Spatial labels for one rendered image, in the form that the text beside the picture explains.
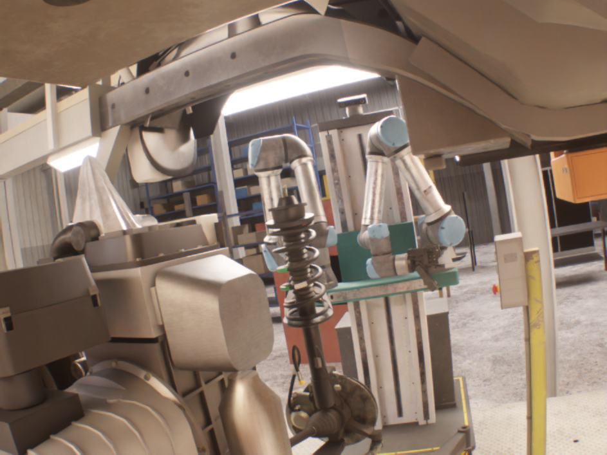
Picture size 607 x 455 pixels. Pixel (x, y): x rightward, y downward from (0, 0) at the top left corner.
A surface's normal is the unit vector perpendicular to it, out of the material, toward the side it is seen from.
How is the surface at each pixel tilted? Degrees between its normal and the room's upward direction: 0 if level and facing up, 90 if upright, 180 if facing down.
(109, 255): 79
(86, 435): 17
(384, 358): 90
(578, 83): 120
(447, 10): 105
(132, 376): 22
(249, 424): 90
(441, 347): 90
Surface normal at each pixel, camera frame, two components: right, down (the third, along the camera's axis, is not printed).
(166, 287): 0.05, -0.23
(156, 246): 0.88, -0.27
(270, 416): 0.65, -0.11
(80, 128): -0.39, 0.07
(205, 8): 0.17, 0.99
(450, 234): 0.22, 0.09
